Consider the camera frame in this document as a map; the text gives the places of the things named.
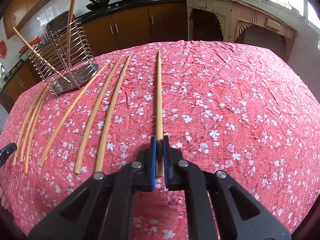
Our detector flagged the wooden chopstick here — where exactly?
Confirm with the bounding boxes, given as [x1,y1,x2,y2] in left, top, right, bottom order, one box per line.
[20,87,48,163]
[39,61,111,167]
[13,87,44,166]
[74,56,122,174]
[95,54,132,172]
[24,88,49,174]

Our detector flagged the upper kitchen cabinets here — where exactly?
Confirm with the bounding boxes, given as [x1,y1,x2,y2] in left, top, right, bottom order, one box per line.
[3,0,51,39]

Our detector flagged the kitchen cabinets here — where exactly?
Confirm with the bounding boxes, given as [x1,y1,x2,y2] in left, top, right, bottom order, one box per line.
[1,0,187,111]
[3,0,51,39]

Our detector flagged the lower kitchen cabinets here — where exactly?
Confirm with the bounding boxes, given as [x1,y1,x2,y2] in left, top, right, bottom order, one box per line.
[1,0,187,111]

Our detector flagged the person's left hand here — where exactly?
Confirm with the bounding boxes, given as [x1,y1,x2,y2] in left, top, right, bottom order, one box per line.
[0,187,10,210]

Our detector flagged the pink floral tablecloth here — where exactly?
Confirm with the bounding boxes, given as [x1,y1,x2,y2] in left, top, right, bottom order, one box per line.
[1,41,319,233]

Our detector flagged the black wok on stove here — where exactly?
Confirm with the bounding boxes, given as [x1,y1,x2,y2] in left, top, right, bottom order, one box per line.
[86,0,110,11]

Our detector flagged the cream wooden side table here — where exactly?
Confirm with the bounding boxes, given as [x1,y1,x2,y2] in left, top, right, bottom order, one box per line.
[186,0,297,62]

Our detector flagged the red plastic bag on wall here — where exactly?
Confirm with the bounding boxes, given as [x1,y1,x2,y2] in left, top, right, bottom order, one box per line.
[0,40,7,59]

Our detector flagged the wire utensil holder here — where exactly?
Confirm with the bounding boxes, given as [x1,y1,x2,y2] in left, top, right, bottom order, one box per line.
[30,11,99,95]

